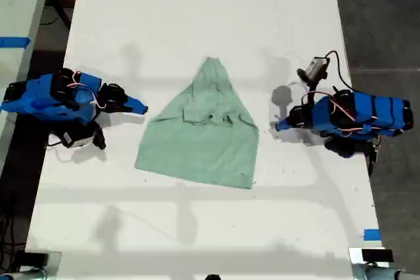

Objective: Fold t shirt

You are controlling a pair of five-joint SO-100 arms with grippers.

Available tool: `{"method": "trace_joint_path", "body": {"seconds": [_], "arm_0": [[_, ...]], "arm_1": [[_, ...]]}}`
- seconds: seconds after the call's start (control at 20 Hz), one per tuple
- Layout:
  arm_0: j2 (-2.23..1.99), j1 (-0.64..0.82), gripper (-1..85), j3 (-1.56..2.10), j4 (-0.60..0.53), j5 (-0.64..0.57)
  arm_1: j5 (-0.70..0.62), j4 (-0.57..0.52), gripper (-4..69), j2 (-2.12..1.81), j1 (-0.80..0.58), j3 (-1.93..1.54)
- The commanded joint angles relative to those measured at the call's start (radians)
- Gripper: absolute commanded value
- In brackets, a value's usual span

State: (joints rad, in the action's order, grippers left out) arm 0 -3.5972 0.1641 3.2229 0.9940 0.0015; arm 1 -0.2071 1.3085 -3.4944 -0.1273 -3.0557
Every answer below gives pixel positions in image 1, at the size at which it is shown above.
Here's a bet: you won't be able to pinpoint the pale green T-shirt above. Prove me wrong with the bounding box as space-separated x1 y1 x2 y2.
134 56 260 190

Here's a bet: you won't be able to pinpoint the long blue tape strip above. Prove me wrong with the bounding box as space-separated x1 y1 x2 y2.
0 36 32 49

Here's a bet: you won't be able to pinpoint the white side table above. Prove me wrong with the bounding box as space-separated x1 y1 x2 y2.
0 0 55 176

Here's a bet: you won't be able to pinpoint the short blue tape strip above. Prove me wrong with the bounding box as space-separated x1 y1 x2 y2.
363 228 383 242

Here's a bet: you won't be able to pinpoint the small black box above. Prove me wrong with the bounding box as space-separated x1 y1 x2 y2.
361 249 394 262
15 250 62 267

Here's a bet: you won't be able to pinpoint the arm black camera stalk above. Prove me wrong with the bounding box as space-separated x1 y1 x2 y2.
93 121 107 151
304 78 324 99

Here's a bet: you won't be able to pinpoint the arm grey camera box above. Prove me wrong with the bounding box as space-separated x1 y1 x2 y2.
296 56 330 82

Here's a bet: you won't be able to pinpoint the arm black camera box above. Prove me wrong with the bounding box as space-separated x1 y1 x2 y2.
58 127 96 149

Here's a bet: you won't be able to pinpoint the black floor cables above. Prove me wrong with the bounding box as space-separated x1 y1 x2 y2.
0 212 21 271

